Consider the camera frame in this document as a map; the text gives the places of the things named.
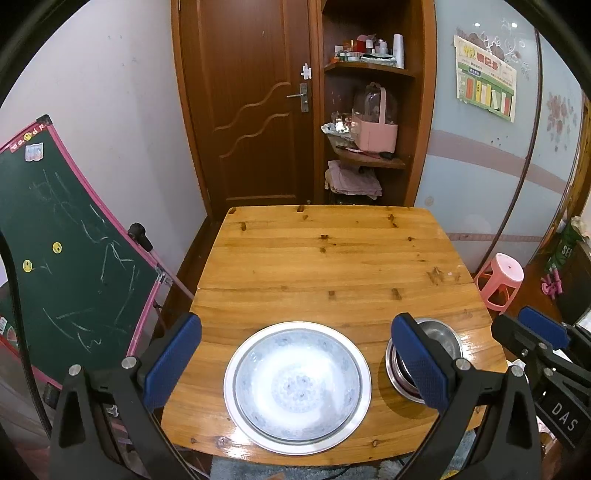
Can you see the tall white bottle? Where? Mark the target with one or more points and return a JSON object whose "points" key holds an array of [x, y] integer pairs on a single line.
{"points": [[399, 50]]}

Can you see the green chalkboard easel pink frame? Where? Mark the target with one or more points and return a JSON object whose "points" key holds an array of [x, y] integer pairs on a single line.
{"points": [[60, 258]]}

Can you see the green bag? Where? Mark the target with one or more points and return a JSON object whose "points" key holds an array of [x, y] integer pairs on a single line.
{"points": [[563, 249]]}

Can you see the pink toy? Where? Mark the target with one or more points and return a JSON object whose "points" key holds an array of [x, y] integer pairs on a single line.
{"points": [[551, 284]]}

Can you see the wall poster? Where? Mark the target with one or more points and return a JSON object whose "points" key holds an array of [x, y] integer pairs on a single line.
{"points": [[485, 78]]}

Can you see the blue patterned white bowl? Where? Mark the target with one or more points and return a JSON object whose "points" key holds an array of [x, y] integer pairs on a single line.
{"points": [[295, 383]]}

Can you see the folded pink clothes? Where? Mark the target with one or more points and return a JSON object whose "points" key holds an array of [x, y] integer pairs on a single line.
{"points": [[353, 180]]}

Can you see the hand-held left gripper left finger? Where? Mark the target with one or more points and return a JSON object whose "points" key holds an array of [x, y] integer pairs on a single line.
{"points": [[173, 357]]}

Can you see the large steel bowl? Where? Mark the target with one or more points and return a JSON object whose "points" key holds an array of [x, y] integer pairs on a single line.
{"points": [[456, 341]]}

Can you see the crumpled shiny wrapper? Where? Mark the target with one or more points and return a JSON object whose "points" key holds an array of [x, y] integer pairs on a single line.
{"points": [[337, 124]]}

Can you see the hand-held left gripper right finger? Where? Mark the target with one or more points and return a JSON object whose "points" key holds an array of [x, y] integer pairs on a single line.
{"points": [[418, 360]]}

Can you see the wooden corner shelf cabinet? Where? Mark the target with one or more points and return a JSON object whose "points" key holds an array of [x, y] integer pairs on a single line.
{"points": [[418, 115]]}

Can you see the pale blue sliding wardrobe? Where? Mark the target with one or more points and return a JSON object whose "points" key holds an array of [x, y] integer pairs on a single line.
{"points": [[466, 175]]}

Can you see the pink basket with clear lid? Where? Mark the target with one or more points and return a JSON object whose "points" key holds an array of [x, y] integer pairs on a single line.
{"points": [[376, 136]]}

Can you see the pink plastic stool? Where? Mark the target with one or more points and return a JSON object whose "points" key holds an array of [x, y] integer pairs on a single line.
{"points": [[501, 274]]}

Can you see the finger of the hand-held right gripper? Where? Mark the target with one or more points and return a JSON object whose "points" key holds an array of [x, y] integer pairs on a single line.
{"points": [[545, 325], [515, 337]]}

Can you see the brown wooden door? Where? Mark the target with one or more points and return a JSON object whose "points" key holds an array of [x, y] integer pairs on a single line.
{"points": [[249, 115]]}

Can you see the large white plate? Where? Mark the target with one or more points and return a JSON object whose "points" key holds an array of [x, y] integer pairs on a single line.
{"points": [[295, 448]]}

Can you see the cluster of small bottles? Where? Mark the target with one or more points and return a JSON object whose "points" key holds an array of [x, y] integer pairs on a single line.
{"points": [[362, 48]]}

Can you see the white door hook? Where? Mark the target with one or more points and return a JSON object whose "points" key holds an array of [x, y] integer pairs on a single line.
{"points": [[307, 71]]}

